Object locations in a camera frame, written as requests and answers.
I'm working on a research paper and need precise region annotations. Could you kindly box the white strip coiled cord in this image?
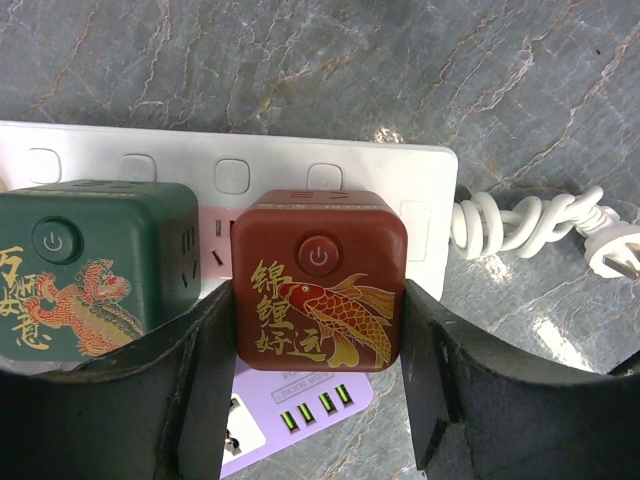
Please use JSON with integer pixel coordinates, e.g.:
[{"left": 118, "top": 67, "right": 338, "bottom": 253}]
[{"left": 449, "top": 185, "right": 640, "bottom": 281}]

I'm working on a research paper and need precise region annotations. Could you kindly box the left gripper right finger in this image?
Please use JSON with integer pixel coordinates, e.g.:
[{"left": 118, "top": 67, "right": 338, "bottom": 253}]
[{"left": 402, "top": 281, "right": 639, "bottom": 479}]

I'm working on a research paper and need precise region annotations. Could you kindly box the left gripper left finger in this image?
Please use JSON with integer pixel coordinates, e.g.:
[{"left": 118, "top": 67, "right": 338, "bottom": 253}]
[{"left": 1, "top": 283, "right": 236, "bottom": 479}]

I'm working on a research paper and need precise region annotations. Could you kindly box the purple power strip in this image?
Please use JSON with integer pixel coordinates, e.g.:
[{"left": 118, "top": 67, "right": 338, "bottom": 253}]
[{"left": 220, "top": 360, "right": 374, "bottom": 478}]

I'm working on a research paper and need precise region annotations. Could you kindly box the red-brown cube socket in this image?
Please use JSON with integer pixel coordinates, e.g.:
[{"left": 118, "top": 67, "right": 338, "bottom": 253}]
[{"left": 231, "top": 190, "right": 408, "bottom": 372}]

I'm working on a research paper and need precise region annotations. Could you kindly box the dark green cube socket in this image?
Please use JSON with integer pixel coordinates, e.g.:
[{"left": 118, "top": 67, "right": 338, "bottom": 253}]
[{"left": 1, "top": 179, "right": 201, "bottom": 362}]

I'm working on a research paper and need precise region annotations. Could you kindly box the white multicolour power strip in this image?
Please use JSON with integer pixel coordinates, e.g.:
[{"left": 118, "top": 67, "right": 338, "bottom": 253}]
[{"left": 1, "top": 121, "right": 458, "bottom": 298}]

